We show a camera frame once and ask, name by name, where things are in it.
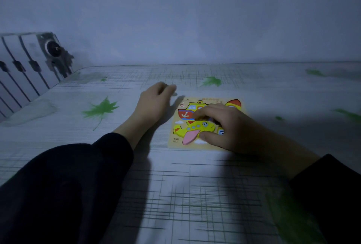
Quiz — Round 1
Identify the person's left hand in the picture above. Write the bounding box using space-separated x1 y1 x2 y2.
131 82 177 126

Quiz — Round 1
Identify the person's right hand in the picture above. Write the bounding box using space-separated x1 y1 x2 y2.
193 103 267 156

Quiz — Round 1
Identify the yellow airplane puzzle piece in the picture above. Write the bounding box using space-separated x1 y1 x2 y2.
173 120 216 146

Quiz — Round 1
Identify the person's left forearm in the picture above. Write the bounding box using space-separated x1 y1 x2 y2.
0 115 147 244

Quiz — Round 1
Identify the person's right forearm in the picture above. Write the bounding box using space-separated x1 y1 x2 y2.
254 128 361 244

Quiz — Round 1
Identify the red ship puzzle piece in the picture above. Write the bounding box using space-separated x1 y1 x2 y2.
178 100 210 120

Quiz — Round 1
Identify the wooden vehicle puzzle board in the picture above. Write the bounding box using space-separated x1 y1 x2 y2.
168 97 246 152

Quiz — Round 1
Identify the red yellow rocket puzzle piece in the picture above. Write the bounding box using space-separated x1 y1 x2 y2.
224 99 242 111

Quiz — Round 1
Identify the white leaf print tablecloth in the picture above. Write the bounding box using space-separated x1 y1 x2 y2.
0 61 361 244

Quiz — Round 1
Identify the black round radiator valve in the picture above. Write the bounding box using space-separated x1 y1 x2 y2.
45 40 63 57

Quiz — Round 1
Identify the white radiator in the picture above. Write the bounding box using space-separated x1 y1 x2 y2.
0 32 74 120

